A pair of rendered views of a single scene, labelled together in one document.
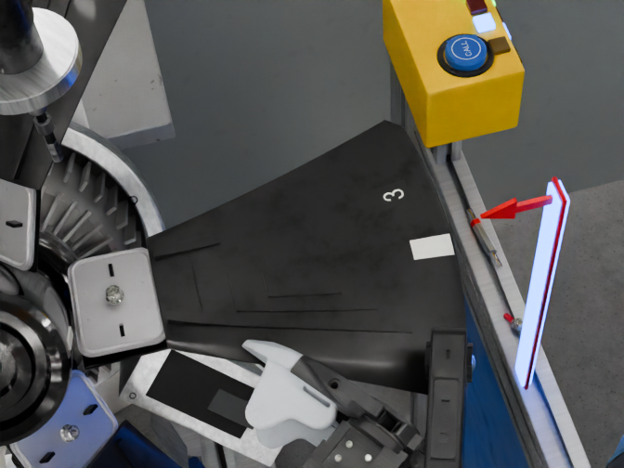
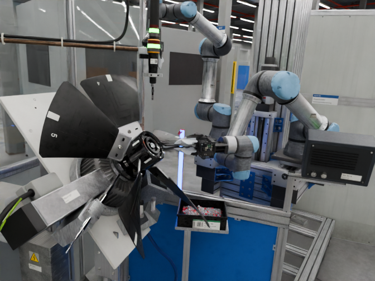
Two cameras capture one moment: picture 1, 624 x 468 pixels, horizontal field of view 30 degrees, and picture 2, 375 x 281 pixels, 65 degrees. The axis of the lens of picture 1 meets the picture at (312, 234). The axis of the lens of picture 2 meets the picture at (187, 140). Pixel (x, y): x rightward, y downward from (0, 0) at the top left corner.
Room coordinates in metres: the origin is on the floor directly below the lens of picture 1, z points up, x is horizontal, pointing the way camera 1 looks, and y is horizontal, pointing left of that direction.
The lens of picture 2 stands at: (-0.16, 1.06, 1.49)
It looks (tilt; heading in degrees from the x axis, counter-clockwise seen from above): 14 degrees down; 297
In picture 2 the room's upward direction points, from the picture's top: 3 degrees clockwise
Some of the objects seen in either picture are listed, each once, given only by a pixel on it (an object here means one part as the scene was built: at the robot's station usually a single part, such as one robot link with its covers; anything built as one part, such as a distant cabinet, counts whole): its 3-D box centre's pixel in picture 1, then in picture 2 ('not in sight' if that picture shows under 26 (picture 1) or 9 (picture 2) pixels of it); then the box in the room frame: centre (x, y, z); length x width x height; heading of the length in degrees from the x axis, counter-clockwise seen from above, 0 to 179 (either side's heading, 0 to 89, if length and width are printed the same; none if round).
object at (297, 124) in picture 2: not in sight; (302, 126); (0.00, -0.65, 1.20); 0.13 x 0.12 x 0.14; 147
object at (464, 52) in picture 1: (465, 53); not in sight; (0.75, -0.17, 1.08); 0.04 x 0.04 x 0.02
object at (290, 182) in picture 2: not in sight; (289, 191); (-0.02, -0.28, 0.96); 0.03 x 0.03 x 0.20; 8
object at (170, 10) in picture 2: not in sight; (171, 11); (0.73, -0.42, 1.78); 0.11 x 0.11 x 0.08; 70
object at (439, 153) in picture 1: (446, 118); not in sight; (0.80, -0.16, 0.92); 0.03 x 0.03 x 0.12; 8
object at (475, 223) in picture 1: (484, 238); not in sight; (0.67, -0.18, 0.87); 0.08 x 0.01 x 0.01; 15
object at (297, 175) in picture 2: not in sight; (316, 178); (-0.12, -0.30, 1.04); 0.24 x 0.03 x 0.03; 8
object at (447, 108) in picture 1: (449, 58); not in sight; (0.80, -0.16, 1.02); 0.16 x 0.10 x 0.11; 8
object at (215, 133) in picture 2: not in sight; (220, 132); (0.50, -0.71, 1.09); 0.15 x 0.15 x 0.10
